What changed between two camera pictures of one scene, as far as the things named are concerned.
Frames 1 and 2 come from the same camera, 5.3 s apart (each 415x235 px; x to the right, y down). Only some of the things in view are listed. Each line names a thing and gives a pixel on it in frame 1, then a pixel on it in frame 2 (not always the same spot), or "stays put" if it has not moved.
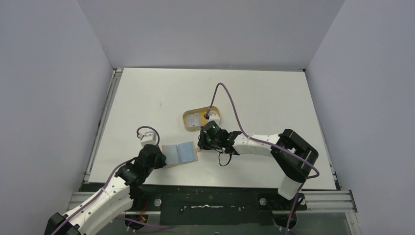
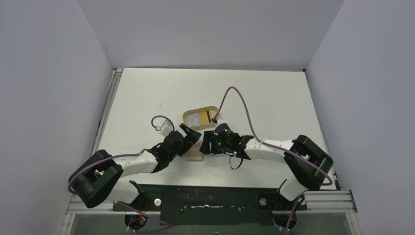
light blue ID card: [193, 119] stays put
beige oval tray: [194, 120] stays put
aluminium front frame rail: [338, 201] stays put
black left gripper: [158, 157] to [188, 141]
